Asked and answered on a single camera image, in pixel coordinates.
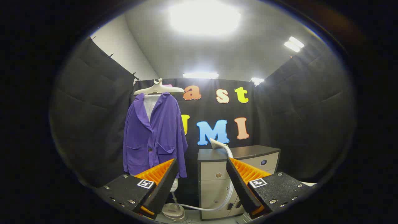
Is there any grey cabinet with dark top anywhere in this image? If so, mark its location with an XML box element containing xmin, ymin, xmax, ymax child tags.
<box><xmin>197</xmin><ymin>145</ymin><xmax>281</xmax><ymax>220</ymax></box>

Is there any purple corduroy jacket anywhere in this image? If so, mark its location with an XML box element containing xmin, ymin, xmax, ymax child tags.
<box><xmin>123</xmin><ymin>92</ymin><xmax>188</xmax><ymax>178</ymax></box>

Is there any white steamer board pad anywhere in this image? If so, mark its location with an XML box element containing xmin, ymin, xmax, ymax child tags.
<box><xmin>144</xmin><ymin>94</ymin><xmax>178</xmax><ymax>193</ymax></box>

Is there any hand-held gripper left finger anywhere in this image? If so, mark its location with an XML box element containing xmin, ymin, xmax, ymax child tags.
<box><xmin>95</xmin><ymin>158</ymin><xmax>179</xmax><ymax>220</ymax></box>

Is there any white garment steamer base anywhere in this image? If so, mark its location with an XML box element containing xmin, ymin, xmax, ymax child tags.
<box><xmin>162</xmin><ymin>202</ymin><xmax>186</xmax><ymax>221</ymax></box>

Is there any large ceiling light panel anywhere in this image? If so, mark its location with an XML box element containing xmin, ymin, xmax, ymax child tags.
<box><xmin>169</xmin><ymin>0</ymin><xmax>241</xmax><ymax>35</ymax></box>

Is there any cream garment steamer head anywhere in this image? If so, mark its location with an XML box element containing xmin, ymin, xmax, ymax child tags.
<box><xmin>210</xmin><ymin>138</ymin><xmax>229</xmax><ymax>150</ymax></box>

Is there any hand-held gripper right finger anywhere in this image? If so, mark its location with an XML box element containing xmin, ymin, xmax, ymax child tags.
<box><xmin>226</xmin><ymin>157</ymin><xmax>313</xmax><ymax>218</ymax></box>

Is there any grey garment steamer hose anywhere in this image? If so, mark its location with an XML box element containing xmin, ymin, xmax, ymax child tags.
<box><xmin>177</xmin><ymin>146</ymin><xmax>234</xmax><ymax>212</ymax></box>

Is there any cream plastic hanger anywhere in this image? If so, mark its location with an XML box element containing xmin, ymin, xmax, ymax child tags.
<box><xmin>134</xmin><ymin>78</ymin><xmax>185</xmax><ymax>95</ymax></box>

